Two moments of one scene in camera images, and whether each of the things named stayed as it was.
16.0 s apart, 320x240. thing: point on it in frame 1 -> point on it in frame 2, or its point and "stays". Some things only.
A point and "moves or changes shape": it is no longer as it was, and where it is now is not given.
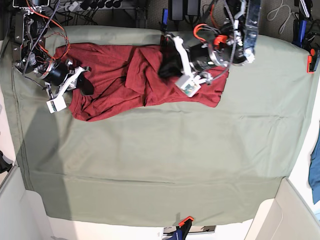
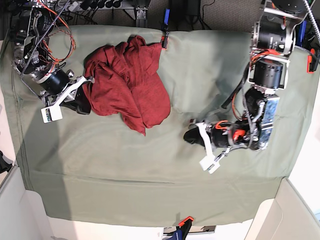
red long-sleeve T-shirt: (128, 78) moves or changes shape
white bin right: (287, 216) stays
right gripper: (202, 56) -> (222, 135)
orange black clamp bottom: (185, 226) stays
